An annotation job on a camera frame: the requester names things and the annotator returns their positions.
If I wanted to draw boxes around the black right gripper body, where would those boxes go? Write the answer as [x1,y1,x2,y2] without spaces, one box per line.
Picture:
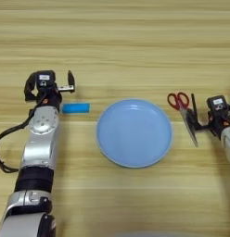
[196,108,230,139]

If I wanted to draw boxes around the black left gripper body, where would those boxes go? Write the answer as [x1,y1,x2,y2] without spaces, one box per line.
[33,84,75,108]

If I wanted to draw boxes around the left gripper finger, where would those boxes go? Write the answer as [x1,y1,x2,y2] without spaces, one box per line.
[67,69,76,94]
[23,72,40,103]

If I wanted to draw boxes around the small blue rectangular block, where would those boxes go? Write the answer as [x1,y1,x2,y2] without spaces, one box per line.
[61,103,91,115]

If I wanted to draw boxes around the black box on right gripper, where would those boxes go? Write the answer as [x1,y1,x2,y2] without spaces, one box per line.
[206,94,229,113]

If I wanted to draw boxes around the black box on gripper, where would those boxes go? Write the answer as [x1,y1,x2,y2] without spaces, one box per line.
[35,69,57,90]
[206,94,229,113]

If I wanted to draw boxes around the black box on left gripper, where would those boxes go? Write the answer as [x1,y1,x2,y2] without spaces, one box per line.
[35,69,57,90]

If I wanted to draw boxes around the light blue round plate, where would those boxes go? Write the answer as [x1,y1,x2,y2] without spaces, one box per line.
[95,98,173,169]

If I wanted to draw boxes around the red-handled scissors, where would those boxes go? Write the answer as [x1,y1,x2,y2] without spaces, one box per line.
[166,91,200,148]

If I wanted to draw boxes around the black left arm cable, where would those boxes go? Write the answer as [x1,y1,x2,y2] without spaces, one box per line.
[0,106,39,174]

